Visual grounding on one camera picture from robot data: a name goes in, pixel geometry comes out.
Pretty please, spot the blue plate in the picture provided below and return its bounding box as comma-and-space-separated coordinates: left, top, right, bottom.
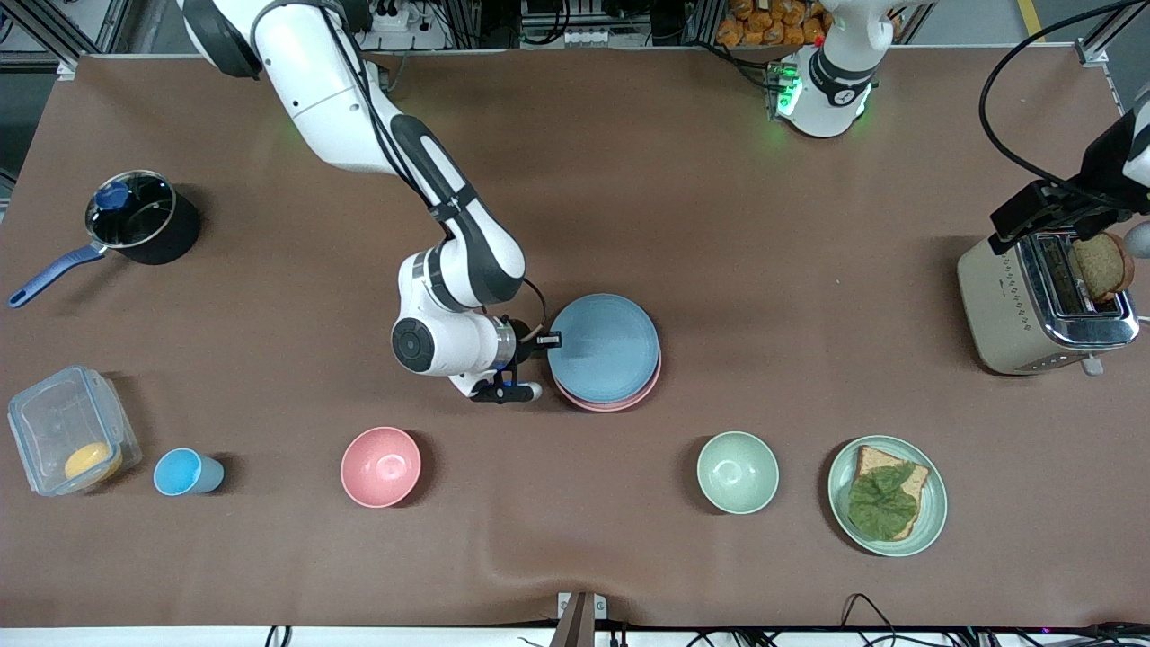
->
547, 293, 661, 404

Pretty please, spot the pink plate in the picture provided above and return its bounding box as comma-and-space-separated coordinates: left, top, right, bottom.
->
552, 352, 663, 414

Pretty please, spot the round brown bread slice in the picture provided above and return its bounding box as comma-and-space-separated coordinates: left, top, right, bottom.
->
1071, 232, 1137, 304

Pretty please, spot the beige and chrome toaster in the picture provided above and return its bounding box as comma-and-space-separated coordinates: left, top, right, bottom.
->
956, 228, 1142, 377

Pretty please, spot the pink bowl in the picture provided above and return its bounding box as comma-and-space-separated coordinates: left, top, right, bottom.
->
340, 426, 422, 510

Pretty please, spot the brown table cover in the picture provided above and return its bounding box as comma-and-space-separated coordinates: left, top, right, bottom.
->
0, 45, 1150, 630

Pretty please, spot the green bowl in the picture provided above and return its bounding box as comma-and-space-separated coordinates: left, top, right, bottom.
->
696, 431, 780, 516

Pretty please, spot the grey metal table clamp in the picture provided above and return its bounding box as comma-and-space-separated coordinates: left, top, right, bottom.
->
550, 590, 609, 647

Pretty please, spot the green plate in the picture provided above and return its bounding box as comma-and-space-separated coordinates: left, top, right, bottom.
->
827, 435, 949, 558

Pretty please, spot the green lettuce leaf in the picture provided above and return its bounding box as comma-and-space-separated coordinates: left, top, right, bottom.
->
847, 462, 919, 542

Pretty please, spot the orange snack bag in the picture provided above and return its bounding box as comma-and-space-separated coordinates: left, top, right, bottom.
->
715, 0, 828, 49

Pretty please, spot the white power strip with plugs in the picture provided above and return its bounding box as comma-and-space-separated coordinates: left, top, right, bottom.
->
355, 0, 452, 51

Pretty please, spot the blue cup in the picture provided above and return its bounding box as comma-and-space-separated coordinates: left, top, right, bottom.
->
153, 448, 226, 497

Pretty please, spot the glass lid with blue knob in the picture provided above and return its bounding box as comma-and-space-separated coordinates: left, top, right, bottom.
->
86, 171, 177, 251

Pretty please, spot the yellow round food piece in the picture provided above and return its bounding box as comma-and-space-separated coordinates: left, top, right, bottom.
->
64, 441, 124, 485

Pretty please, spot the clear plastic container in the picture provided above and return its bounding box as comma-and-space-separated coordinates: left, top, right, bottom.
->
7, 365, 143, 497

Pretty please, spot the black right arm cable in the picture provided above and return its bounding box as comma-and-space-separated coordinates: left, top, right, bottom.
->
341, 27, 550, 339

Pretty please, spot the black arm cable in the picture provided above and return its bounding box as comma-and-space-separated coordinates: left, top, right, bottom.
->
978, 0, 1150, 210
341, 27, 550, 339

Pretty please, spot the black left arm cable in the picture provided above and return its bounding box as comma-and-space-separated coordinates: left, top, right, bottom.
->
978, 0, 1150, 210

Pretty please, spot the aluminium frame profile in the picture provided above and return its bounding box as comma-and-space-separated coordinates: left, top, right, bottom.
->
1076, 0, 1150, 66
16, 0, 123, 57

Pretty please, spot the black pot with blue handle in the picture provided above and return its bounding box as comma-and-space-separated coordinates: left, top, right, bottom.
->
7, 169, 202, 309

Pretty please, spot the black looped cable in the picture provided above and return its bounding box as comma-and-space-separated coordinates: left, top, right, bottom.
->
839, 592, 899, 634

